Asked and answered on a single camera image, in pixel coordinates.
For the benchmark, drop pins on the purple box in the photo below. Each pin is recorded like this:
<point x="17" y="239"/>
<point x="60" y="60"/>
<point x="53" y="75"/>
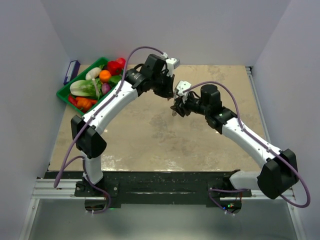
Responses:
<point x="72" y="71"/>

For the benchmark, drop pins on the red tomato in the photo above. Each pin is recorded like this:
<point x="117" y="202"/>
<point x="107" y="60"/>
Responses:
<point x="121" y="61"/>

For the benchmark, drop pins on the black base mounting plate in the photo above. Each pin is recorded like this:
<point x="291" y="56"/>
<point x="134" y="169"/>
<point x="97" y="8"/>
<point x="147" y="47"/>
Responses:
<point x="118" y="188"/>

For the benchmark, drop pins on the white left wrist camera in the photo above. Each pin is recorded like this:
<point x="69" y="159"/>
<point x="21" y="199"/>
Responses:
<point x="172" y="64"/>

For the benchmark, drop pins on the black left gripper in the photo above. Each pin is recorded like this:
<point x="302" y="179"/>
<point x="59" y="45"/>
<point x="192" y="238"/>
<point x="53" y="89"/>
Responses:
<point x="168" y="92"/>

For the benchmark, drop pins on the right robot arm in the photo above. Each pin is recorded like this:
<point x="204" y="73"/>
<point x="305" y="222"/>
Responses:
<point x="276" y="174"/>

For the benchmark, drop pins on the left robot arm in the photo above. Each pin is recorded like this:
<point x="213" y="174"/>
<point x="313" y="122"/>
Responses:
<point x="87" y="130"/>

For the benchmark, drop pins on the white radish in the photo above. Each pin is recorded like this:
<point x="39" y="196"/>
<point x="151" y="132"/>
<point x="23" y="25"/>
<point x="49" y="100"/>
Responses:
<point x="93" y="73"/>

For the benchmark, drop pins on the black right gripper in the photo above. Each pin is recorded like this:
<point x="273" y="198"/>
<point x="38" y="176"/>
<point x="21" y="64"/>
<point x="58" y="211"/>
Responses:
<point x="180" y="107"/>

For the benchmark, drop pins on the purple onion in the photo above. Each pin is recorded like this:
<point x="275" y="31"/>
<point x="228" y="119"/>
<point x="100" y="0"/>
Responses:
<point x="105" y="88"/>

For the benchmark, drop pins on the green bell pepper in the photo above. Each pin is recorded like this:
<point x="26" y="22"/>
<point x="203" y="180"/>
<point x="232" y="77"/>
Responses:
<point x="114" y="80"/>

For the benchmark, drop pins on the red chili pepper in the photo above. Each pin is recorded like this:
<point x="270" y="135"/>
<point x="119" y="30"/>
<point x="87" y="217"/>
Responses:
<point x="72" y="100"/>

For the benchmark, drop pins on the green plastic tray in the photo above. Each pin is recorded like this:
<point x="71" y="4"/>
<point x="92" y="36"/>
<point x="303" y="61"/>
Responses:
<point x="64" y="92"/>

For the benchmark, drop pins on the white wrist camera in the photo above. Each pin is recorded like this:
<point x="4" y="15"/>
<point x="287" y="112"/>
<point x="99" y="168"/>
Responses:
<point x="172" y="64"/>
<point x="180" y="91"/>

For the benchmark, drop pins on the green leafy cabbage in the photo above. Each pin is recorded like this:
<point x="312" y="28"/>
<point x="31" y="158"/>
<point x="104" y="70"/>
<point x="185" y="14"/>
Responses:
<point x="87" y="88"/>

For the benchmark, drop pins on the small orange pepper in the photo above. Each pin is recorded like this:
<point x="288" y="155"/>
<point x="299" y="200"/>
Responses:
<point x="84" y="104"/>

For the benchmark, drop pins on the red bell pepper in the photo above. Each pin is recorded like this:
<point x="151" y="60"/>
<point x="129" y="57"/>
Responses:
<point x="114" y="68"/>

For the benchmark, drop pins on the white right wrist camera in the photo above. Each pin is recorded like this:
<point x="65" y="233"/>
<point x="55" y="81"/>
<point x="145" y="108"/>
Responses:
<point x="180" y="91"/>

